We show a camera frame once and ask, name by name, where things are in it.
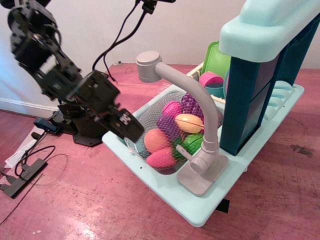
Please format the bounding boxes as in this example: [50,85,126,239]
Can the green plastic cutting board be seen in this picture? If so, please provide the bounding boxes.
[201,40,231,78]

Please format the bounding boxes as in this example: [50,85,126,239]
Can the cream dish rack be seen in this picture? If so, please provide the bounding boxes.
[186,62,226,105]

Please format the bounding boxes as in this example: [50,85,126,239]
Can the mesh bag of toy food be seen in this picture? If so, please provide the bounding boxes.
[124,90,205,175]

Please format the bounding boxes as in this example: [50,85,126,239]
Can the grey toy faucet with lever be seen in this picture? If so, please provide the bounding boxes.
[136,51,229,197]

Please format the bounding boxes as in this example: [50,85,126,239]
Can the black usb hub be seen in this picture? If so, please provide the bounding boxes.
[0,158,48,199]

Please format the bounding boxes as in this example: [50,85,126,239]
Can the mint toy sink counter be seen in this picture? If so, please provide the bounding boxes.
[102,84,305,227]

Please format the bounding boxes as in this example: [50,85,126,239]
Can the black overhead camera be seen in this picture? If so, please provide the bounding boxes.
[142,0,176,15]

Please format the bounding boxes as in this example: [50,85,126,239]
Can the teal and mint toy shelf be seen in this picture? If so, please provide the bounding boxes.
[219,0,320,155]

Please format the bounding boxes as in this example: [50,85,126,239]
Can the black tape piece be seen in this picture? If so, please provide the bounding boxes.
[216,198,230,214]

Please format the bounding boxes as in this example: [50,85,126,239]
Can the white paper sheet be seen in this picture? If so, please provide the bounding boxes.
[4,126,44,169]

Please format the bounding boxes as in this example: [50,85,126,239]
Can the black camera cable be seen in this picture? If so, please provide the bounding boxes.
[91,0,148,82]

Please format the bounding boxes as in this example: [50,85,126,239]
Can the blue cable connector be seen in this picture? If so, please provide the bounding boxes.
[33,117,60,134]

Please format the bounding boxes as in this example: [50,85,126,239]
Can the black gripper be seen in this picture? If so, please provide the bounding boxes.
[67,70,145,143]

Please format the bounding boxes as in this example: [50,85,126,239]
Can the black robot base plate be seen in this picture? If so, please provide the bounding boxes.
[48,110,108,147]

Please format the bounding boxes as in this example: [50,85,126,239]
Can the pink toy cup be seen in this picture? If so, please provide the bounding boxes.
[199,71,224,88]

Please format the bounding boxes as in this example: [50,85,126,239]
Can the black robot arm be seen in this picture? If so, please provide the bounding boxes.
[0,0,144,142]

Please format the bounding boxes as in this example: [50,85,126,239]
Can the teal toy cup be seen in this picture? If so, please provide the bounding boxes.
[205,83,225,99]

